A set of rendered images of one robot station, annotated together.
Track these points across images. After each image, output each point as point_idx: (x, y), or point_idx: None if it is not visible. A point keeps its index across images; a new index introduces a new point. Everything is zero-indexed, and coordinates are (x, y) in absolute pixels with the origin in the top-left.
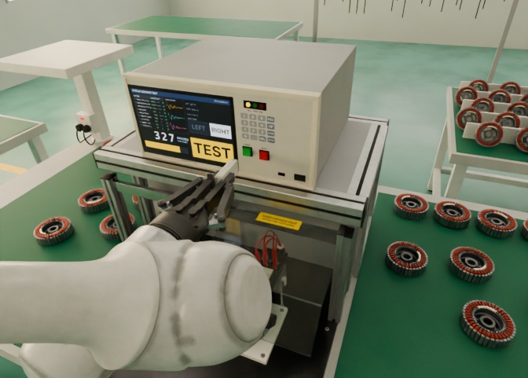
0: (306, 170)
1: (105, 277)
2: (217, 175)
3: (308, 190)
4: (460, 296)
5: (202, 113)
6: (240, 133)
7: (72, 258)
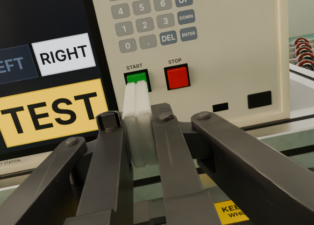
0: (272, 78)
1: None
2: (130, 112)
3: (281, 120)
4: None
5: (8, 24)
6: (113, 45)
7: None
